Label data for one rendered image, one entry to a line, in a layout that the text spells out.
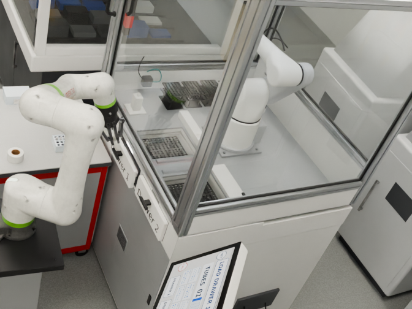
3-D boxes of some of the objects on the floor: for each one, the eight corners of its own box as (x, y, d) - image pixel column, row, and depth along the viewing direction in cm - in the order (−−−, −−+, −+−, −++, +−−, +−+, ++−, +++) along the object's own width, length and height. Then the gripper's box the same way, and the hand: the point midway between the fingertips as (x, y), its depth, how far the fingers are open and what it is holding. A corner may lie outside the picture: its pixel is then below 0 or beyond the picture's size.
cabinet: (132, 363, 276) (170, 262, 227) (73, 213, 340) (93, 108, 291) (286, 317, 324) (343, 225, 275) (209, 192, 387) (245, 99, 338)
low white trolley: (-20, 281, 288) (-16, 175, 241) (-39, 196, 326) (-39, 90, 279) (89, 260, 316) (111, 161, 270) (60, 184, 355) (75, 86, 308)
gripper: (119, 100, 242) (127, 138, 259) (90, 110, 238) (100, 148, 256) (124, 111, 237) (132, 149, 255) (95, 121, 234) (105, 159, 251)
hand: (115, 143), depth 253 cm, fingers closed, pressing on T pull
